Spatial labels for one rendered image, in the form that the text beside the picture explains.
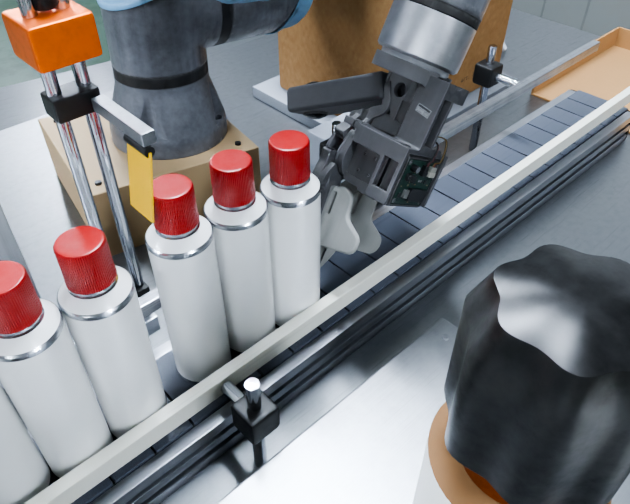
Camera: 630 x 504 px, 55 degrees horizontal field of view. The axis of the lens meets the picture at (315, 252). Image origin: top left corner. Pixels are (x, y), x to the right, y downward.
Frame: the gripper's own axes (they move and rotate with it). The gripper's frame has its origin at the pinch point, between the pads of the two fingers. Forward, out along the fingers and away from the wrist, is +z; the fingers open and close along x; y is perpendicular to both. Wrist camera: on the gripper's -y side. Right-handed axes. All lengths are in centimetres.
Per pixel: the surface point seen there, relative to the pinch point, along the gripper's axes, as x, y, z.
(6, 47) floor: 101, -303, 50
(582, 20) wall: 207, -69, -59
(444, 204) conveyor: 21.6, 0.2, -6.2
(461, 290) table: 18.9, 8.3, 1.1
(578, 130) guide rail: 39.3, 4.8, -20.3
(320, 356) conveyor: -0.2, 5.6, 8.8
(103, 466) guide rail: -22.0, 4.9, 15.2
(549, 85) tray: 64, -12, -26
